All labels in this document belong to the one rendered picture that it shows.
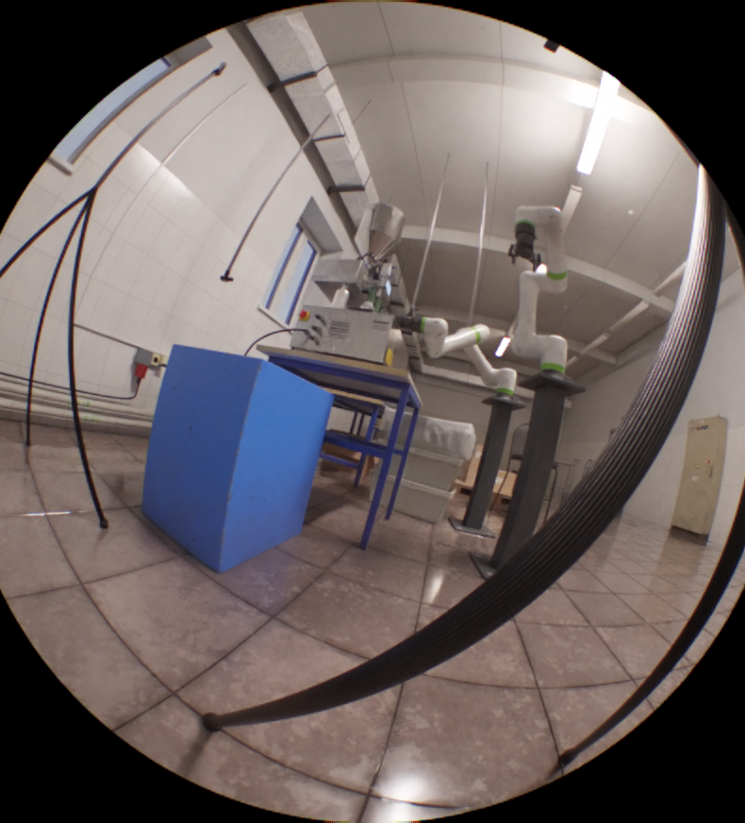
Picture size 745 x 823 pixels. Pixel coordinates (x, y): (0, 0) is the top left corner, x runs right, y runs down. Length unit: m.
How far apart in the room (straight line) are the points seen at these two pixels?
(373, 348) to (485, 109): 3.70
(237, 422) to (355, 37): 4.17
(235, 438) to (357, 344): 0.76
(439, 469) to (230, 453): 1.43
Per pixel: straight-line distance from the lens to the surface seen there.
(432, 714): 0.66
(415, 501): 1.95
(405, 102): 4.41
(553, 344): 1.47
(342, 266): 1.57
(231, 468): 0.74
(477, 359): 2.08
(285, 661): 0.66
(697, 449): 5.93
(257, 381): 0.72
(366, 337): 1.29
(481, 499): 2.01
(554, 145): 4.55
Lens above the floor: 0.50
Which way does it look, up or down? 4 degrees up
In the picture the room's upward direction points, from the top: 15 degrees clockwise
